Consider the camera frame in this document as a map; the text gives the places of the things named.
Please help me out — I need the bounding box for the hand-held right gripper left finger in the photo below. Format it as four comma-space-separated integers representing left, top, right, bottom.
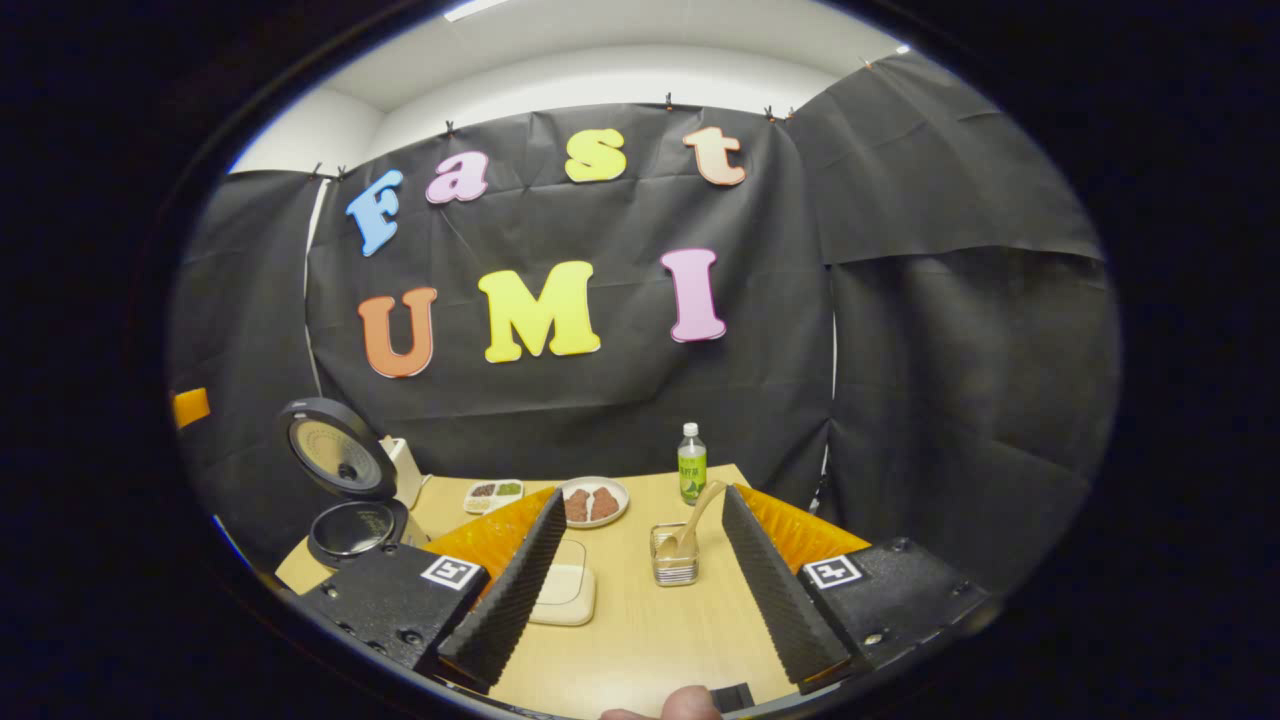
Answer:
300, 487, 568, 691

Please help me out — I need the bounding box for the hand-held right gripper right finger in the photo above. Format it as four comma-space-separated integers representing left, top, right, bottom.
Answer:
722, 484, 1001, 698

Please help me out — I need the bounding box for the metal wire chopstick holder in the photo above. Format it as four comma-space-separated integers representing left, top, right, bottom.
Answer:
650, 522, 701, 587

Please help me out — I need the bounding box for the wooden spoon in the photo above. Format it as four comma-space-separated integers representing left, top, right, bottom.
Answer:
657, 480, 729, 559

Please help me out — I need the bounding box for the silver black rice cooker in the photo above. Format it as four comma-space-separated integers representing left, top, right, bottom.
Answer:
277, 397, 433, 571

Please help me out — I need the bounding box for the clear glass dish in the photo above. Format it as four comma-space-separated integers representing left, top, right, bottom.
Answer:
528, 538, 598, 628

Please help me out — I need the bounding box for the white divided grain dish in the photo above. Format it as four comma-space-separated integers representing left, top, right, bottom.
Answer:
463, 479, 525, 515

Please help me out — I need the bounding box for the white round plate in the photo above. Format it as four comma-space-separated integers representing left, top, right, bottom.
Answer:
557, 476, 631, 529

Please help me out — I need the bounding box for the green label drink bottle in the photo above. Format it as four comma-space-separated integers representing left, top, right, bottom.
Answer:
677, 422, 708, 506

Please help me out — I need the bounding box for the white toaster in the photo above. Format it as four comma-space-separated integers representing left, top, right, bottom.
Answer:
378, 436, 426, 511

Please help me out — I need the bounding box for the black backdrop cloth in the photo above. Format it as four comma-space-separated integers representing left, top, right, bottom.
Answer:
170, 50, 1121, 591

